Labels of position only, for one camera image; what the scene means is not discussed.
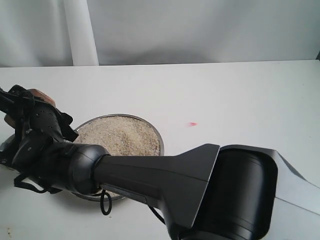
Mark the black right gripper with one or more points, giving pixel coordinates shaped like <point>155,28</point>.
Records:
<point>38,125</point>

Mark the brown wooden cup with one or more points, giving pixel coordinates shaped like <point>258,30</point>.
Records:
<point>36,93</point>

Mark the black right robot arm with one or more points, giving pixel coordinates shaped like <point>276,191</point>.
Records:
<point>235,192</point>

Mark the cream ceramic bowl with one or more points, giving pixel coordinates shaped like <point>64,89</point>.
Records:
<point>6,144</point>

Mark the steel rice basin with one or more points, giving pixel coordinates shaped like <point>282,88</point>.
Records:
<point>122,135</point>

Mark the white backdrop curtain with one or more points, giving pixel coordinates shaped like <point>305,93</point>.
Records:
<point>52,33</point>

